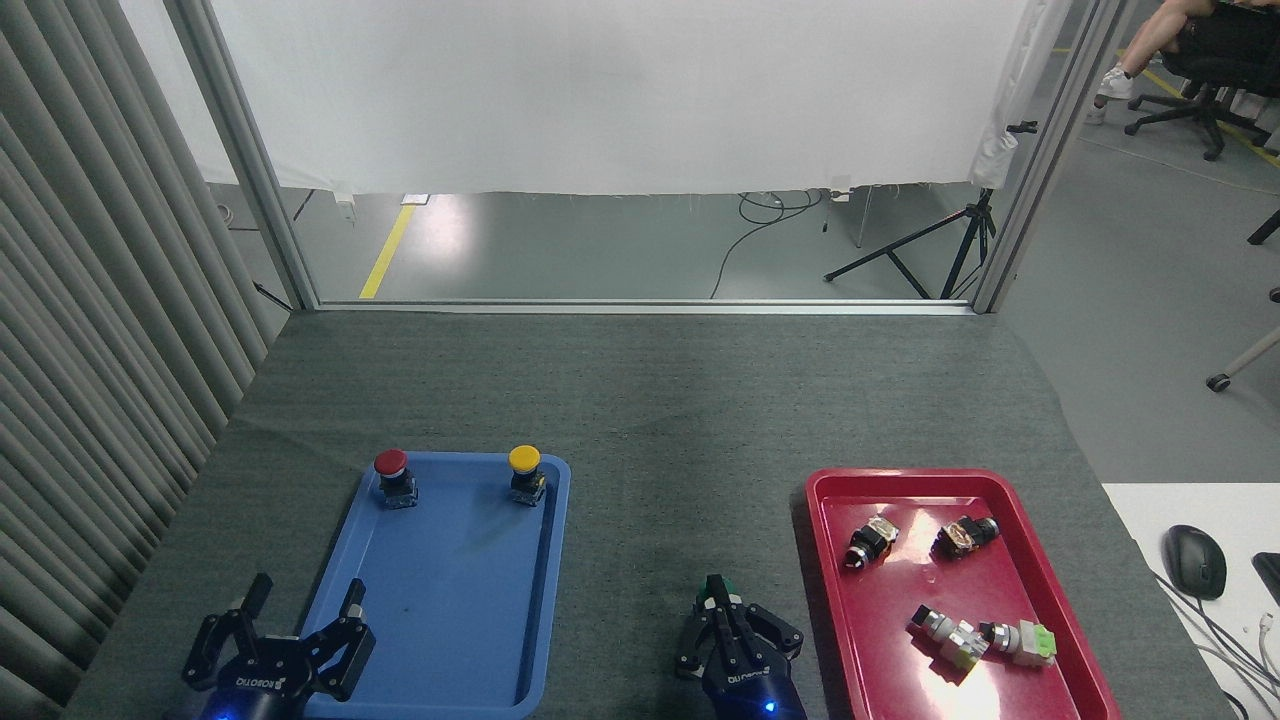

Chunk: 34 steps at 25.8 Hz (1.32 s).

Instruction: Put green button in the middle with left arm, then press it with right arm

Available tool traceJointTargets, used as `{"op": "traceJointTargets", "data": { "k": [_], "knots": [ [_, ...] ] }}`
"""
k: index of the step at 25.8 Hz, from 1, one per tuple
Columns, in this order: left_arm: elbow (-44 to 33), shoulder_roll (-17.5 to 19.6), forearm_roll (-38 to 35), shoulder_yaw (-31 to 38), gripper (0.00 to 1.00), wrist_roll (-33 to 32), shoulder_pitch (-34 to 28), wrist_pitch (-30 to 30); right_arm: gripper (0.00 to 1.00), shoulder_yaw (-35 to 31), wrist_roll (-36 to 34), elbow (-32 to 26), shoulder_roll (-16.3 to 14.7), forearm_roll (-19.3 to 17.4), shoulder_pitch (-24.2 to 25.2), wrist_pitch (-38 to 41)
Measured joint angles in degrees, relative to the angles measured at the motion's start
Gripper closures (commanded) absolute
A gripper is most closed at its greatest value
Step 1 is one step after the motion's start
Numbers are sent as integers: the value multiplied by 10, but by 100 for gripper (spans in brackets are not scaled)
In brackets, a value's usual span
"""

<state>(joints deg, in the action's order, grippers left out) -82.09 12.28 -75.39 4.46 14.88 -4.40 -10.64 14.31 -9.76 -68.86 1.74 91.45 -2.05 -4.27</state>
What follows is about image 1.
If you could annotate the white backdrop cloth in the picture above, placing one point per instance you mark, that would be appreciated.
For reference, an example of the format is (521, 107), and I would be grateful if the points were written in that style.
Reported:
(600, 90)

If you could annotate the black selector switch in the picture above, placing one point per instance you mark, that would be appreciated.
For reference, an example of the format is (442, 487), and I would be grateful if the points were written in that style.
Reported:
(868, 543)

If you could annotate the black keyboard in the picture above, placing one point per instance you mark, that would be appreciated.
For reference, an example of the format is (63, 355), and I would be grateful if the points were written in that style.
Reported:
(1270, 575)

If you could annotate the silver frame rail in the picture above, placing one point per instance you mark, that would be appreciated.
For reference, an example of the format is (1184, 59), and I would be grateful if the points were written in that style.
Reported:
(640, 306)

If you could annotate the grey chair leg with caster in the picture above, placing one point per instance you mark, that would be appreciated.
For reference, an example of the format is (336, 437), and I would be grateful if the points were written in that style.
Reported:
(1245, 358)

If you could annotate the black switch with brass contacts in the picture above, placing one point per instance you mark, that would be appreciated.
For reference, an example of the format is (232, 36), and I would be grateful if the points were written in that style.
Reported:
(962, 536)

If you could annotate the red push button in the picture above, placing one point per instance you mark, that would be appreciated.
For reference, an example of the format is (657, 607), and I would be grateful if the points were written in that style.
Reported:
(391, 462)

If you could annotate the silver frame post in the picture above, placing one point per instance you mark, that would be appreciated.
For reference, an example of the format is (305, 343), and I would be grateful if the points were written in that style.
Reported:
(1050, 150)
(245, 160)

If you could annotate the white desk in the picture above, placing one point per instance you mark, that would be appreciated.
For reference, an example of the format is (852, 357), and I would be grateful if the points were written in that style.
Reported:
(1180, 500)

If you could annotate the red plastic tray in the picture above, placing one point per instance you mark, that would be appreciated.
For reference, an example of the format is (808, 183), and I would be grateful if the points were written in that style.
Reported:
(900, 590)

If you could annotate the dark grey table cloth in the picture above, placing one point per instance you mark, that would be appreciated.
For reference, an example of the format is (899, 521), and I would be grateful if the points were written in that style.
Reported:
(680, 400)

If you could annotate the grey pleated curtain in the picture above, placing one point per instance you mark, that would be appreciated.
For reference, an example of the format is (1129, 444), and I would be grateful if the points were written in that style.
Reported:
(90, 350)

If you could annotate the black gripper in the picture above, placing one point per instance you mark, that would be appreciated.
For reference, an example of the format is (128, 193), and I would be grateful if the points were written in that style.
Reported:
(750, 690)
(260, 685)

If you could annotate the black tripod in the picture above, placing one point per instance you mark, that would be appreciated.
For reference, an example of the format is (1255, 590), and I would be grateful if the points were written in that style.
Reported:
(975, 235)

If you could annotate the silver switch with yellow base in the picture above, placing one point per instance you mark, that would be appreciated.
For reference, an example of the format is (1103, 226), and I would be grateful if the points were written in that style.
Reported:
(945, 635)

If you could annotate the yellow push button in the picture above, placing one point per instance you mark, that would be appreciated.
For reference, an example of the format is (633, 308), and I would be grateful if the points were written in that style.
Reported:
(524, 458)

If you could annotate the person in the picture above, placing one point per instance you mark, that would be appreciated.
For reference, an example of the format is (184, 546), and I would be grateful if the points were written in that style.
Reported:
(1150, 45)

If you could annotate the black computer mouse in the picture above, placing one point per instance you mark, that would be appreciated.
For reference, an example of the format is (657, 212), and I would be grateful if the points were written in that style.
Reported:
(1195, 560)

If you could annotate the white switch with green base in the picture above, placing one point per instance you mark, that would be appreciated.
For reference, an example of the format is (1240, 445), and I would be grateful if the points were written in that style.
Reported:
(1020, 640)

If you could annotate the black office chair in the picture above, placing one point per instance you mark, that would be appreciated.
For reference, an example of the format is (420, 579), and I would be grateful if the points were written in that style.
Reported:
(1225, 55)

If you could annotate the blue plastic tray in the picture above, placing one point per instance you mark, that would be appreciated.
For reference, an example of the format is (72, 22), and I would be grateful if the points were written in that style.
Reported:
(460, 590)

